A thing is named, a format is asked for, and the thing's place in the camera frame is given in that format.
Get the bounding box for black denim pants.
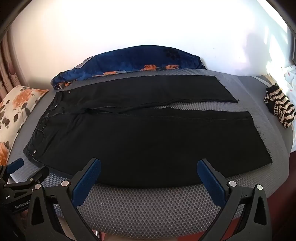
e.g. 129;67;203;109
23;75;272;188

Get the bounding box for pink patterned curtain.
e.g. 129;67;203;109
0;34;21;100

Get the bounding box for blue floral blanket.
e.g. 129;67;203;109
51;45;206;90

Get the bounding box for white floral pillow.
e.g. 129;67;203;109
0;85;49;166

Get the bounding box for white patterned cloth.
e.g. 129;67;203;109
285;65;296;105

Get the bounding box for black beige striped knit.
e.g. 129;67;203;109
263;84;295;128

